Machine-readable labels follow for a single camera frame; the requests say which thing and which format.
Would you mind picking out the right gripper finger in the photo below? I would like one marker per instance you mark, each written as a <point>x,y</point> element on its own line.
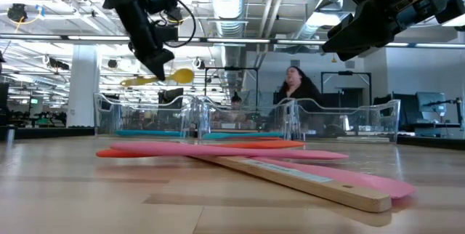
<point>363,39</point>
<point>367,16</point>

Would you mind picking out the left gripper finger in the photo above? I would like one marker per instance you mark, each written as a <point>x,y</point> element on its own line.
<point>165,57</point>
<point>150,61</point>

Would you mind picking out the yellow silicone spoon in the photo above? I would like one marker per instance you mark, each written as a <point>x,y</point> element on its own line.
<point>181,76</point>

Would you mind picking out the blue silicone spoon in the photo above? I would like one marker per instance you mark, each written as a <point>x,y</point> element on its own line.
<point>145,133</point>

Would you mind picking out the light blue silicone spatula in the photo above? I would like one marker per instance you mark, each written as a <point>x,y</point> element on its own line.
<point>236,136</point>

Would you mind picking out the pink square-headed silicone spatula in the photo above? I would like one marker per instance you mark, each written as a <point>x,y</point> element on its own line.
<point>218,150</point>

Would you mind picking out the orange wide silicone spatula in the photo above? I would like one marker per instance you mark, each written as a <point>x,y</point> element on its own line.
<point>272,144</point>

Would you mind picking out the dark monitor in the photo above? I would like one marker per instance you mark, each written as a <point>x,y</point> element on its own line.
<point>170,96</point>

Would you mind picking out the clear plastic bin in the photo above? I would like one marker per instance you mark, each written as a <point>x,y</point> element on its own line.
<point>363,117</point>
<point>109,114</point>
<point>261,117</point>

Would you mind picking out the white building column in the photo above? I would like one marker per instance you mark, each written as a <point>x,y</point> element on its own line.
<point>83,67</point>

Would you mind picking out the person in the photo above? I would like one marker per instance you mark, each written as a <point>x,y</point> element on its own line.
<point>298,88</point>
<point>236,99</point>

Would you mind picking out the grey monitor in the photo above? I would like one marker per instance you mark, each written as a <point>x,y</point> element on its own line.
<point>430,103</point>

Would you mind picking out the pink round-headed silicone spatula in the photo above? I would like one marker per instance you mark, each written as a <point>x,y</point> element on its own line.
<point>381,186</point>

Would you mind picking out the metal cylinder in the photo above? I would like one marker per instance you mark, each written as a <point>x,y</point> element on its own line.
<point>10,137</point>

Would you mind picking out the black gantry frame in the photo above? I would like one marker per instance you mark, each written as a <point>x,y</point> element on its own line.
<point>345,72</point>

